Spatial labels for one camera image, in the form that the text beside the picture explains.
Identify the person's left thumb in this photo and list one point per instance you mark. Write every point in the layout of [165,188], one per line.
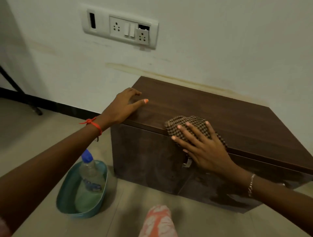
[139,103]

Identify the person's right hand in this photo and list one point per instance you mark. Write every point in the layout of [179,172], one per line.
[210,153]

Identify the white wall switchboard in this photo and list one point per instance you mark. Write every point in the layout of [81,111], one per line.
[119,26]

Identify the person's orange patterned trouser leg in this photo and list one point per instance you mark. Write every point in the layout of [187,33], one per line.
[157,222]

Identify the person's left hand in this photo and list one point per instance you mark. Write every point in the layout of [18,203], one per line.
[117,109]

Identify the person's right little finger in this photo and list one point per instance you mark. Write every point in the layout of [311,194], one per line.
[212,133]

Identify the dark brown wooden cabinet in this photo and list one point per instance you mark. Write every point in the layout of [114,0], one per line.
[220,109]

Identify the brown checked cleaning cloth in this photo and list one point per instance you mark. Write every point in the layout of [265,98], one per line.
[176,123]

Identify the teal plastic basin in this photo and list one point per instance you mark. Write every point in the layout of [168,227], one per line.
[66,193]

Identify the person's right forearm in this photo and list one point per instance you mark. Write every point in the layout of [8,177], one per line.
[281,200]

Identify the black skirting board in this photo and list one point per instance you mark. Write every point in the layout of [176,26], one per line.
[61,107]

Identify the person's right middle finger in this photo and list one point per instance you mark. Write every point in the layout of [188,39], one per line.
[190,135]

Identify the orange wrist thread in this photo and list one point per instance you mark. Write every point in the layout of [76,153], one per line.
[95,124]

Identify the person's left forearm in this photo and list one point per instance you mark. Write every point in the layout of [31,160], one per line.
[49,163]

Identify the black metal stand leg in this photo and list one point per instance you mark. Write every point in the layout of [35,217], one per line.
[14,89]

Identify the clear bottle with blue cap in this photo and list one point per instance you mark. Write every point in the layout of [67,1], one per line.
[91,174]

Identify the person's right thumb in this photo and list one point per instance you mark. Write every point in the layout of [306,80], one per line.
[188,154]

